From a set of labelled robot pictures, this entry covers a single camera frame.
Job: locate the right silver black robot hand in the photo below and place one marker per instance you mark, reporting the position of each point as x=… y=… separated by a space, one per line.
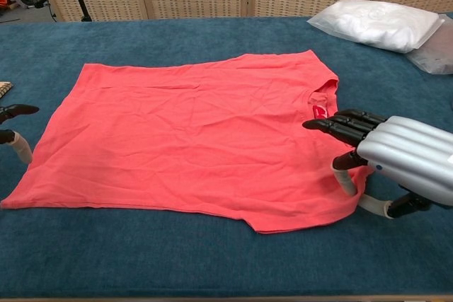
x=407 y=150

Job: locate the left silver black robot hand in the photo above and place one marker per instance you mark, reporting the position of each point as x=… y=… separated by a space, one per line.
x=17 y=109

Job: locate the red cloth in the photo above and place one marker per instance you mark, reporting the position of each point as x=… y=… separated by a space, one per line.
x=184 y=146

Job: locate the dark red garment in bag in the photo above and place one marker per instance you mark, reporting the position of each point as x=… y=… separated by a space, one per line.
x=433 y=58

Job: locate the white garment in plastic bag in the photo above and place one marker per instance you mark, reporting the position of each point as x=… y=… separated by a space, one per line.
x=375 y=26

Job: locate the blue carpet table cover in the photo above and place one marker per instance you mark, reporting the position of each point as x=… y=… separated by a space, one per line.
x=226 y=266

